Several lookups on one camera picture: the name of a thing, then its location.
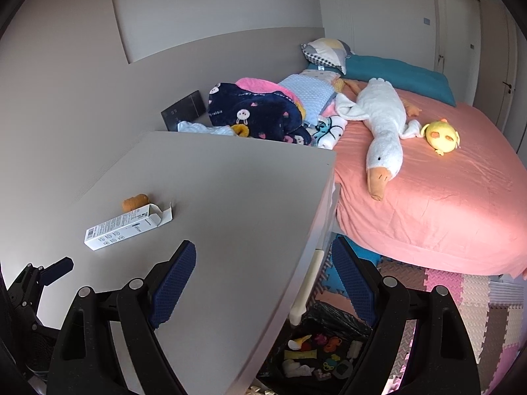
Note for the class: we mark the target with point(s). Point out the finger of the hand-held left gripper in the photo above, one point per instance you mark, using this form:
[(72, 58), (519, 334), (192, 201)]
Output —
[(57, 270)]

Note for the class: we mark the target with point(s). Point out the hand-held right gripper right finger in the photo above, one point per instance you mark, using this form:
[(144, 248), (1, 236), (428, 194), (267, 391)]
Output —
[(354, 284)]

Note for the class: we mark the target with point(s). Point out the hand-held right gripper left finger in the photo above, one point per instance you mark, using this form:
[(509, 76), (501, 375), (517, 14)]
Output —
[(173, 284)]

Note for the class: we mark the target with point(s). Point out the black trash bin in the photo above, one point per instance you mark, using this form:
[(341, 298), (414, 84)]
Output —
[(354, 325)]

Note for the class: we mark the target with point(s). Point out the pink plastic toy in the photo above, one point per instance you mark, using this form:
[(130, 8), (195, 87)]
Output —
[(321, 340)]

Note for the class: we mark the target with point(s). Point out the green frog toy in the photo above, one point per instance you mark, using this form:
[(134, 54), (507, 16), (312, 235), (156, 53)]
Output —
[(330, 363)]

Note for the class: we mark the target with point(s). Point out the white desk leg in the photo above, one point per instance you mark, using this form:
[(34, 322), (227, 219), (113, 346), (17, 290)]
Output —
[(306, 288)]

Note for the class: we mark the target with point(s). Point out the small grey plastic piece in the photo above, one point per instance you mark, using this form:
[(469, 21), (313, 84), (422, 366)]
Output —
[(353, 349)]

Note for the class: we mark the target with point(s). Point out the white cardboard box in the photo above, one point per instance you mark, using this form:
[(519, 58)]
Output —
[(123, 228)]

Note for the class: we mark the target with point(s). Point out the white and orange scrap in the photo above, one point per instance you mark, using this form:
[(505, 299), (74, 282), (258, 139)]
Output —
[(297, 342)]

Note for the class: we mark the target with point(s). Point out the orange plush piece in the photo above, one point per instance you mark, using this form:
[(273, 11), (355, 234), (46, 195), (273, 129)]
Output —
[(135, 201)]

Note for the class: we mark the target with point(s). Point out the crumpled white tissue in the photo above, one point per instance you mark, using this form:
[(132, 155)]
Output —
[(298, 369)]

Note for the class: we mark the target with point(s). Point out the pink bed sheet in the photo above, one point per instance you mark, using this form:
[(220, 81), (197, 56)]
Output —
[(444, 205)]

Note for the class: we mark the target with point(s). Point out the foam puzzle floor mats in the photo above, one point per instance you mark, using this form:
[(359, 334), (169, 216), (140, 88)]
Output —
[(486, 329)]

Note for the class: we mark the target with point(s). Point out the white printed cloth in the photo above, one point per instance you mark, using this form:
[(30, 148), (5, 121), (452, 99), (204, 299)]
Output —
[(329, 131)]

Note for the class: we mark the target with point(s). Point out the white goose plush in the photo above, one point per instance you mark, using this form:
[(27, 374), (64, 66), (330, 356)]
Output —
[(383, 131)]

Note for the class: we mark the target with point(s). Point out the light blue small cloth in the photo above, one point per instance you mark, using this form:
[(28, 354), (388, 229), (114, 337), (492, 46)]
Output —
[(201, 128)]

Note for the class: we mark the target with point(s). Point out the yellow chick plush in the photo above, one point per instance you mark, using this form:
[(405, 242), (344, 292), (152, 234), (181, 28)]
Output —
[(442, 135)]

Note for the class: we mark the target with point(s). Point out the black digital clock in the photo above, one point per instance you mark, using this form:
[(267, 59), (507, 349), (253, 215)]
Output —
[(185, 109)]

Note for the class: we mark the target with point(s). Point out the navy rabbit print blanket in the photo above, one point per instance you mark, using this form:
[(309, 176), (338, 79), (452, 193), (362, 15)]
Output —
[(255, 113)]

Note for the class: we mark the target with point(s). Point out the light blue blanket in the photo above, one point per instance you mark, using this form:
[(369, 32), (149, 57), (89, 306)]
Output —
[(308, 94)]

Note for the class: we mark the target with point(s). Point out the teal pillow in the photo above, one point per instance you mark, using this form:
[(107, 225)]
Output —
[(395, 74)]

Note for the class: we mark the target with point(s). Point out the pink cloth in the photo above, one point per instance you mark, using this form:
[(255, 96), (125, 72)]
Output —
[(257, 84)]

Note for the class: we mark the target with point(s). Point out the patterned grey yellow pillow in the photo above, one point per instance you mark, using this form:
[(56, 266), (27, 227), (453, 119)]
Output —
[(327, 51)]

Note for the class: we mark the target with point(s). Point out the white door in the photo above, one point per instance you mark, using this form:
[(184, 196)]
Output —
[(455, 24)]

